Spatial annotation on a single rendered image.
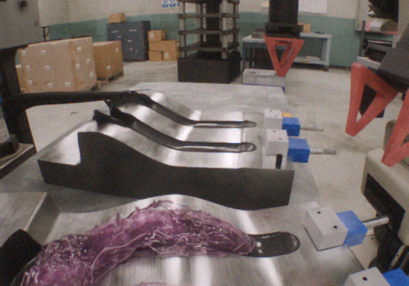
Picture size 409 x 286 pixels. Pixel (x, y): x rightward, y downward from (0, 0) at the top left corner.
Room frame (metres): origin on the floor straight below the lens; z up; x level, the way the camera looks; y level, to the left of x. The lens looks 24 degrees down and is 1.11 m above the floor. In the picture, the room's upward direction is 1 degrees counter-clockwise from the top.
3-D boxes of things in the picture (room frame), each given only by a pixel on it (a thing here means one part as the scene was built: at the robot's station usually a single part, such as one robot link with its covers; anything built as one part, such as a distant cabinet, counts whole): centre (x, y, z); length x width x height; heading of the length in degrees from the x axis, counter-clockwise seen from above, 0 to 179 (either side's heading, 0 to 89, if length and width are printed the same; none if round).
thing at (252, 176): (0.51, 0.08, 0.87); 0.50 x 0.26 x 0.14; 80
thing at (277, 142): (0.40, -0.17, 0.89); 0.13 x 0.05 x 0.05; 80
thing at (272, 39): (0.49, -0.15, 1.05); 0.07 x 0.07 x 0.09; 80
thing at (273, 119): (0.51, -0.19, 0.89); 0.13 x 0.05 x 0.05; 80
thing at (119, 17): (7.64, 2.44, 1.26); 0.42 x 0.33 x 0.29; 73
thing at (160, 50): (7.33, 1.06, 0.42); 0.86 x 0.33 x 0.83; 73
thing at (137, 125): (0.50, 0.07, 0.92); 0.35 x 0.16 x 0.09; 80
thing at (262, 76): (3.74, -0.88, 0.28); 0.61 x 0.41 x 0.15; 73
